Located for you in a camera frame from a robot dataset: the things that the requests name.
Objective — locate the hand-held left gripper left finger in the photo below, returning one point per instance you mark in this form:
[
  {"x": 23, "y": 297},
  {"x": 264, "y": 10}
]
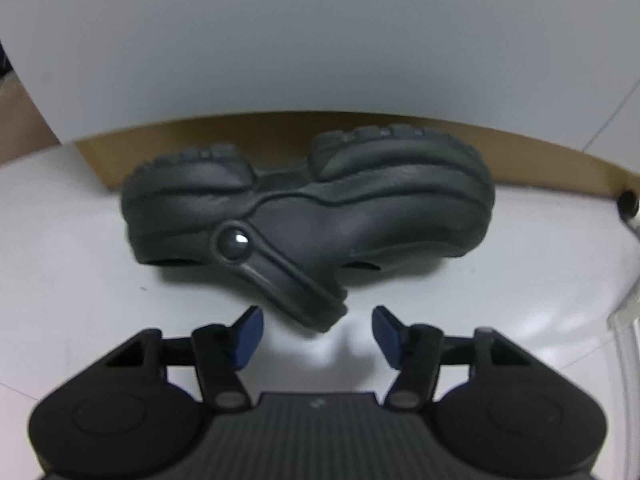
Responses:
[{"x": 247, "y": 340}]

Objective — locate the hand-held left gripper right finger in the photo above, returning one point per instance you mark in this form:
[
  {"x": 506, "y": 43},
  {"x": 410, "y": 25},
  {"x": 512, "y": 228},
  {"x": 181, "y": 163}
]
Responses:
[{"x": 387, "y": 335}]

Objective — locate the black chunky rubber clog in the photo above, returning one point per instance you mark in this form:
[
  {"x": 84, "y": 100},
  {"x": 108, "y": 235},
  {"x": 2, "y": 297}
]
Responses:
[{"x": 325, "y": 210}]

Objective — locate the small labelled bottle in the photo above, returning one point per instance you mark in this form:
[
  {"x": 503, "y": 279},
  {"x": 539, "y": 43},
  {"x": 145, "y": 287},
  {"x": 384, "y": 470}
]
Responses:
[{"x": 627, "y": 202}]

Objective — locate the white wardrobe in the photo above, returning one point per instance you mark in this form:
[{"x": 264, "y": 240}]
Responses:
[{"x": 300, "y": 35}]

